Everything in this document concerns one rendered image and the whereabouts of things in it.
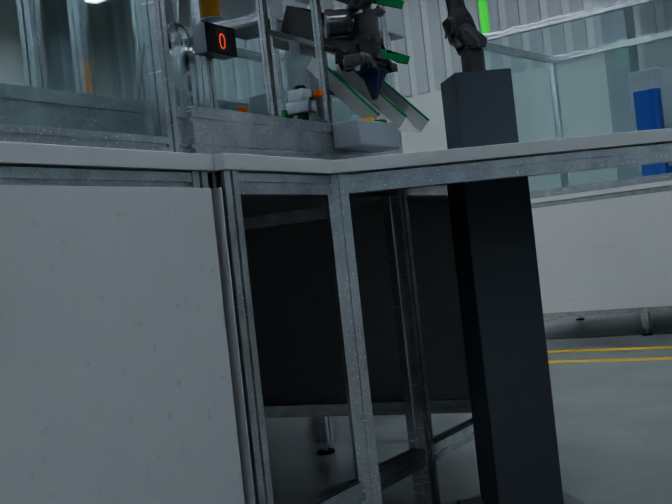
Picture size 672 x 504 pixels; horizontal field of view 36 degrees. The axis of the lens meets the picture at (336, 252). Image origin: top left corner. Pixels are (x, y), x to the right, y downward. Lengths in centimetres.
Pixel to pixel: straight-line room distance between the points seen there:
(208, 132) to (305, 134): 36
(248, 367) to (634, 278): 480
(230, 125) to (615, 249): 470
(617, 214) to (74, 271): 521
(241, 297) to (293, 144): 47
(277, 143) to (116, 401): 77
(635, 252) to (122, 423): 512
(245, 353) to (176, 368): 18
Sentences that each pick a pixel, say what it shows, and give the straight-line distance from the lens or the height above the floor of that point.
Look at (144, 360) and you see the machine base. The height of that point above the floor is 53.
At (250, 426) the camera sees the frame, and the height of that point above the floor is 37.
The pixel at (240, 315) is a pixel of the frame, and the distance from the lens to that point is 188.
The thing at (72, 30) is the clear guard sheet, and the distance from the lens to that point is 171.
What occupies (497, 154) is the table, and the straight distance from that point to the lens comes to 228.
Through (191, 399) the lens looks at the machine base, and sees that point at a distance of 177.
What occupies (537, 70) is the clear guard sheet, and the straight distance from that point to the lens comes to 680.
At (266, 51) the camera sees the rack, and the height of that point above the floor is 125.
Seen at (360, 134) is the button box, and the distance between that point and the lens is 236.
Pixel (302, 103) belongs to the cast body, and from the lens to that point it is 263.
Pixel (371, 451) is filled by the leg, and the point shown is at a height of 24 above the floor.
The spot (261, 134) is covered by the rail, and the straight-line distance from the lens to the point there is 213.
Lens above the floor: 65
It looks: level
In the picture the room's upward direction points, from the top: 6 degrees counter-clockwise
